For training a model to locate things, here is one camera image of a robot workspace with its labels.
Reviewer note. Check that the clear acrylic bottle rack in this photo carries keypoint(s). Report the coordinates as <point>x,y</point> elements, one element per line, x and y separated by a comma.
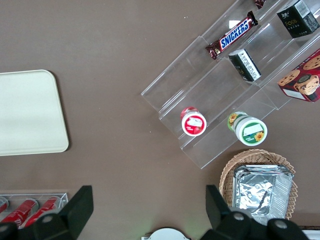
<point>63,197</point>

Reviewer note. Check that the aluminium foil container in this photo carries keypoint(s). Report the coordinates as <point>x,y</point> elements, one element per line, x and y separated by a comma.
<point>260,192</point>

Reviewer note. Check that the light wicker basket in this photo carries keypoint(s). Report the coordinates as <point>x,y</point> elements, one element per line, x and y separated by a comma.
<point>227,175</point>

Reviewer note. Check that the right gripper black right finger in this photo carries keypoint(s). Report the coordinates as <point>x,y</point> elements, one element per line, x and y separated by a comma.
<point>225,222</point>

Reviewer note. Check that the cream rectangular plastic tray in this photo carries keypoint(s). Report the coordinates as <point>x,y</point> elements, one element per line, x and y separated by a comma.
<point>30,112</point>

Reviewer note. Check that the red cola bottle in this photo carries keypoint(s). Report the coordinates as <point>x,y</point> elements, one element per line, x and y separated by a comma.
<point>22,210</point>
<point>47,206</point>

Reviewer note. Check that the red lidded yogurt cup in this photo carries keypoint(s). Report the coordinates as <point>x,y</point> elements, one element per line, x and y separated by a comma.
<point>193,123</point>

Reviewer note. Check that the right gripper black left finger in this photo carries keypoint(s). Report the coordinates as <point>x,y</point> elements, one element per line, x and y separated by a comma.
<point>75,215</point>

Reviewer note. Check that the Snickers chocolate bar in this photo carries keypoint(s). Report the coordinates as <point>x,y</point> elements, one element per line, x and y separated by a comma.
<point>233,33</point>
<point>260,3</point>

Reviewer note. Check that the clear acrylic stepped shelf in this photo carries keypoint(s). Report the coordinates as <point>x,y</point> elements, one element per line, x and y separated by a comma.
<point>180,75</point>

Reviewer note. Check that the red chocolate chip cookie box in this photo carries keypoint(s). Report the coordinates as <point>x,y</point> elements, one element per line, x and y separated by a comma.
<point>302,80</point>

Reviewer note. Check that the green lidded sunflower cup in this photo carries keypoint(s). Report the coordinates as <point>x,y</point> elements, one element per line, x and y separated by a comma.
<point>251,132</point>

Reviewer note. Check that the black box with gold print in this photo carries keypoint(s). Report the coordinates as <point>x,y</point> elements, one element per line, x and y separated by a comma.
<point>295,20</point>

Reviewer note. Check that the black box with white label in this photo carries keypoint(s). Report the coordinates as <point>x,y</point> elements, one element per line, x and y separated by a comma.
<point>246,65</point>

